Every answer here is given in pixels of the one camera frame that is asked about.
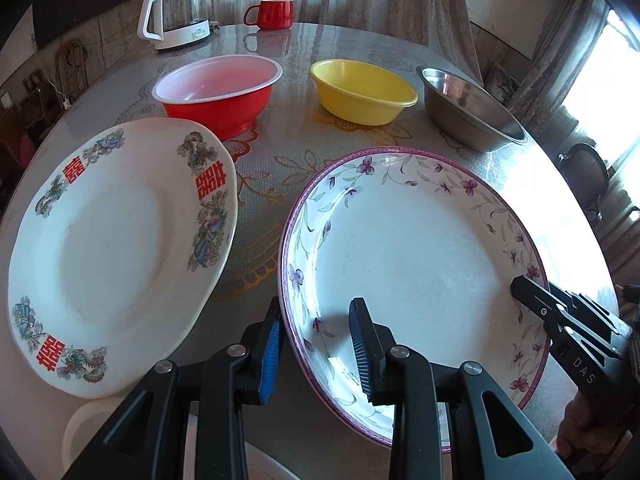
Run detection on large purple floral plate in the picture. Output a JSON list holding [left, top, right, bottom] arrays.
[[279, 148, 548, 445]]

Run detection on white plate red characters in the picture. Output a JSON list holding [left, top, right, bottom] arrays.
[[8, 117, 238, 399]]

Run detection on small white rose plate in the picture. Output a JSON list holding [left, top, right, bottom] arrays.
[[62, 396, 296, 479]]

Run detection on yellow plastic bowl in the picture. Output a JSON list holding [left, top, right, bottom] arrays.
[[309, 58, 419, 127]]

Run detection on stainless steel bowl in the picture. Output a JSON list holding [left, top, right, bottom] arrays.
[[416, 66, 527, 153]]

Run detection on red plastic bowl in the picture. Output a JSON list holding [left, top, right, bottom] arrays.
[[152, 54, 283, 140]]

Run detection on right hand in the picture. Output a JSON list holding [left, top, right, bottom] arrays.
[[551, 392, 631, 478]]

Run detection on dark wooden chair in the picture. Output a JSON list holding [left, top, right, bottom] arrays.
[[556, 143, 610, 226]]

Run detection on side window curtain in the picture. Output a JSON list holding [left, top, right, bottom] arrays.
[[508, 0, 610, 133]]

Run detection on red mug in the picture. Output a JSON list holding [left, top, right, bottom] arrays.
[[243, 0, 294, 30]]

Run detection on white glass electric kettle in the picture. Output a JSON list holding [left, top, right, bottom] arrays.
[[137, 0, 210, 51]]

